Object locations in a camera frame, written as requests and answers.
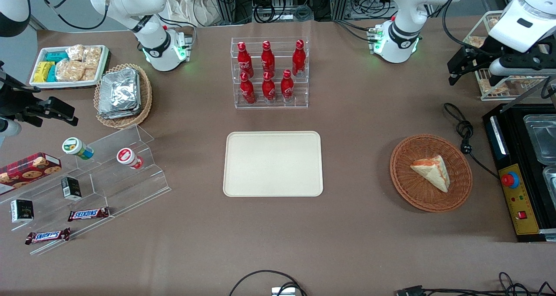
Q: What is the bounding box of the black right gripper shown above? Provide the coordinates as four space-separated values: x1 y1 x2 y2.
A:
0 63 79 127

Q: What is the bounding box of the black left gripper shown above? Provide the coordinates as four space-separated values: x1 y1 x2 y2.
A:
449 36 556 86

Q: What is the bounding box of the triangle sandwich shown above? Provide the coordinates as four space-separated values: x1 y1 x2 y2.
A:
410 155 451 193

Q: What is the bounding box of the white snack tray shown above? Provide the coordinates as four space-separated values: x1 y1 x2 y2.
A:
29 45 109 89

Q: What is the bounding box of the tan wicker basket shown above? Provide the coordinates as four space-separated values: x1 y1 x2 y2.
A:
94 63 153 129

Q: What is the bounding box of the brown wicker basket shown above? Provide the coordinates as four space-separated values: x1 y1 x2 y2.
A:
390 133 473 213

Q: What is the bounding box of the beige plastic tray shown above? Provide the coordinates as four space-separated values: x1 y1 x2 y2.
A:
223 131 324 198

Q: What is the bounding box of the yellow snack packet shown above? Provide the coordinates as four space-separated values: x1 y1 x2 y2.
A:
33 61 55 83

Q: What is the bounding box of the green lid yogurt cup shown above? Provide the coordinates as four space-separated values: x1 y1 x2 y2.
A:
62 137 94 160

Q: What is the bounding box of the silver foil pack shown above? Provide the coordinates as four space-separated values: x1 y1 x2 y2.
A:
100 68 139 110
98 104 142 120

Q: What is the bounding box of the red cookie box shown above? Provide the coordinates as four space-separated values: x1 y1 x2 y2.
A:
0 152 63 195

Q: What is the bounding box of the small black box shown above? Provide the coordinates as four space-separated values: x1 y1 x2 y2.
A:
10 199 35 224
60 176 83 201

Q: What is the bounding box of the red lid yogurt cup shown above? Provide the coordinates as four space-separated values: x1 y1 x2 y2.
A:
116 148 144 170

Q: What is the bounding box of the clear acrylic stepped shelf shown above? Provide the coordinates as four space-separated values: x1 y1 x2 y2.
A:
0 124 172 256

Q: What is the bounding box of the steel food pan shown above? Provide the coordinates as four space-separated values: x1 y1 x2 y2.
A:
523 114 556 166
542 165 556 197

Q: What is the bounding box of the snickers chocolate bar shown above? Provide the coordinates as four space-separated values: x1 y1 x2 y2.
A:
67 207 110 222
25 227 71 245

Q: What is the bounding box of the red emergency stop button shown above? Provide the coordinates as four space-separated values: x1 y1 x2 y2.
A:
501 171 520 189

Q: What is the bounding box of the red cola bottle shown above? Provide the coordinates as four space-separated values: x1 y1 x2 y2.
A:
237 42 255 79
240 72 257 105
261 71 277 102
292 40 307 77
261 40 276 77
280 70 295 103

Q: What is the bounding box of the beige cloth bag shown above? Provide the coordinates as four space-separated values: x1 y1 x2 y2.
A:
164 0 218 28

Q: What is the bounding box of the black food warmer appliance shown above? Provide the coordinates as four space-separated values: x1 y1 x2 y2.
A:
483 102 556 243

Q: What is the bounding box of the clear acrylic bottle rack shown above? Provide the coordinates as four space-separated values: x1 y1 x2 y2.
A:
231 37 309 110

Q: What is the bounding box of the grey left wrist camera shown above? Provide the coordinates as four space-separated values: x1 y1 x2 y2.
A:
490 55 556 77

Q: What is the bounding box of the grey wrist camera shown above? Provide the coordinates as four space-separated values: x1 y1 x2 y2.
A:
0 118 22 136
490 55 556 77

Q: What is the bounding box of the white wire basket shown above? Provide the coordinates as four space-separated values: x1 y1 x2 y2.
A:
462 10 556 102

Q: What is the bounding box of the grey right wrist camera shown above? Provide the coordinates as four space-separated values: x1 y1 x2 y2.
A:
0 118 22 136

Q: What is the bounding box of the black power cable with plug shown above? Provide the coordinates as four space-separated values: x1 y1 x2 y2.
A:
443 102 501 180

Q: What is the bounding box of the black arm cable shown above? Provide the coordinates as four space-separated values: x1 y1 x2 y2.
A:
30 0 110 31

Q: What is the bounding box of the aluminium frame rack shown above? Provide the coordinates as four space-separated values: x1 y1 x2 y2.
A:
211 0 352 23

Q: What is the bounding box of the black cable bundle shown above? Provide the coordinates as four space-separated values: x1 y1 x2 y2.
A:
397 272 556 296

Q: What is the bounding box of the black looped cable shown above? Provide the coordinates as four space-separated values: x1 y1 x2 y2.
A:
228 269 308 296

